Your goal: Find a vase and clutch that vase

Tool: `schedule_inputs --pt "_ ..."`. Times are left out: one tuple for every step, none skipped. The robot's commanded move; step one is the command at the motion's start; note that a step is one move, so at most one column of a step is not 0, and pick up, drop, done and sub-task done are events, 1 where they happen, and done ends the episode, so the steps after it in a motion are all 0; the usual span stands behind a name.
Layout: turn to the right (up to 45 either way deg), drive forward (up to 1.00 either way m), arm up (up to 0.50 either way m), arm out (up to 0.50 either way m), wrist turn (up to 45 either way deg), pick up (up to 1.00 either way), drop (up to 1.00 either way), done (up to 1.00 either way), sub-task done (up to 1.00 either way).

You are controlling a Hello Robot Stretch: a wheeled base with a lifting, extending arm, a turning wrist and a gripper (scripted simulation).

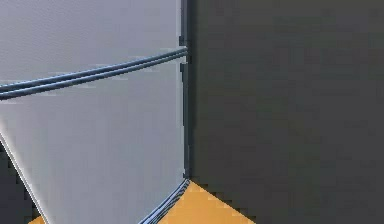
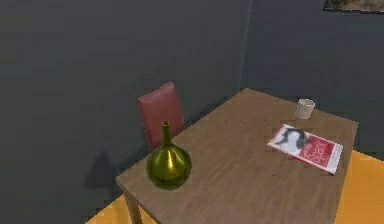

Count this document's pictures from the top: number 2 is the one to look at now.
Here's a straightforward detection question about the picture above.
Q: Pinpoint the green round vase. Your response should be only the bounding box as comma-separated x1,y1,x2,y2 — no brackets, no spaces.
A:
146,121,193,192

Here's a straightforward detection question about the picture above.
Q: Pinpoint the red chair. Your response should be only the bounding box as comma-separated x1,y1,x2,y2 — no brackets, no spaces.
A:
136,80,186,153

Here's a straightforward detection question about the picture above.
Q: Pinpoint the brown wooden table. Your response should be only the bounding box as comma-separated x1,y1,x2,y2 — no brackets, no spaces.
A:
115,87,360,224

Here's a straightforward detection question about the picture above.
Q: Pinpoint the white cup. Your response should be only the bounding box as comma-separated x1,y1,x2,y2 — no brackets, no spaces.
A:
294,98,316,121

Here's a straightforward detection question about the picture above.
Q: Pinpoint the red and white book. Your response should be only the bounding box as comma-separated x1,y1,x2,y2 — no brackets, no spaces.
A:
266,123,344,176

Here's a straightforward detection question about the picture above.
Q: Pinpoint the framed wall picture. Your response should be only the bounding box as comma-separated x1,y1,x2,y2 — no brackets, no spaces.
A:
322,0,384,15

